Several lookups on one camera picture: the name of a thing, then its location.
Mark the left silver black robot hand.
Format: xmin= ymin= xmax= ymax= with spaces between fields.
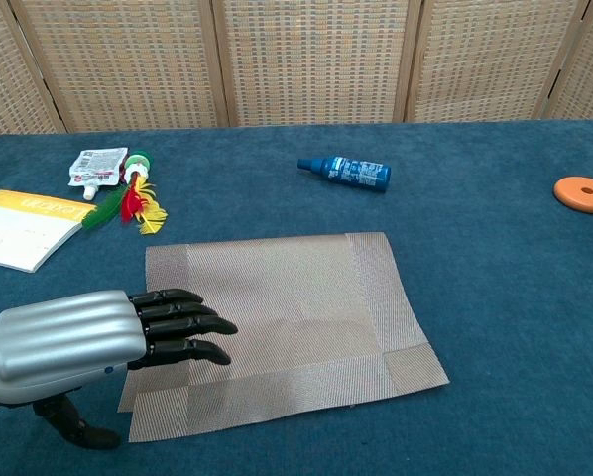
xmin=0 ymin=289 xmax=239 ymax=450

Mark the beige woven placemat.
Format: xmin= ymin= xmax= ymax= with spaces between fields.
xmin=117 ymin=231 xmax=451 ymax=443

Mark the yellow and white book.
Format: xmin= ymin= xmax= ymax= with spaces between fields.
xmin=0 ymin=188 xmax=98 ymax=274

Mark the colourful feather shuttlecock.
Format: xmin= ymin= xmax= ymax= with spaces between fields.
xmin=81 ymin=150 xmax=170 ymax=236

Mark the white spouted food pouch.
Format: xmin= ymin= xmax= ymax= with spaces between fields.
xmin=67 ymin=146 xmax=130 ymax=201

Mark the blue spray bottle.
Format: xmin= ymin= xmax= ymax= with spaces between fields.
xmin=296 ymin=154 xmax=393 ymax=194

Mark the woven wicker folding screen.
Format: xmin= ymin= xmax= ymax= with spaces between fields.
xmin=0 ymin=0 xmax=593 ymax=140

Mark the blue felt table cover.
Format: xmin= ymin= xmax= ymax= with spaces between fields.
xmin=0 ymin=118 xmax=593 ymax=476

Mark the orange disc with hole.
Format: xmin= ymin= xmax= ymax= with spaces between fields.
xmin=553 ymin=176 xmax=593 ymax=215

